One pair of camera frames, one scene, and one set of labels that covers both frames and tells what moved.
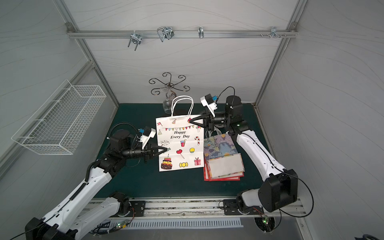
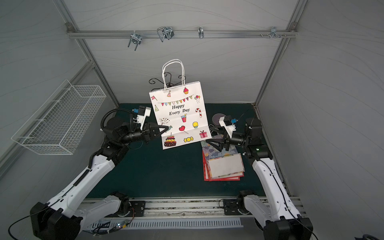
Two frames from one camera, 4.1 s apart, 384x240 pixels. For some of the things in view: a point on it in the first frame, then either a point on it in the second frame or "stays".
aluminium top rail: x=123 y=33 stays
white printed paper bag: x=184 y=138 to x=182 y=104
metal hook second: x=167 y=32 stays
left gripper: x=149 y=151 to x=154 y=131
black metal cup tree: x=170 y=86 stays
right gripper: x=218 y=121 to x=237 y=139
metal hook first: x=136 y=39 stays
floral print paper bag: x=222 y=156 stays
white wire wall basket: x=55 y=128 stays
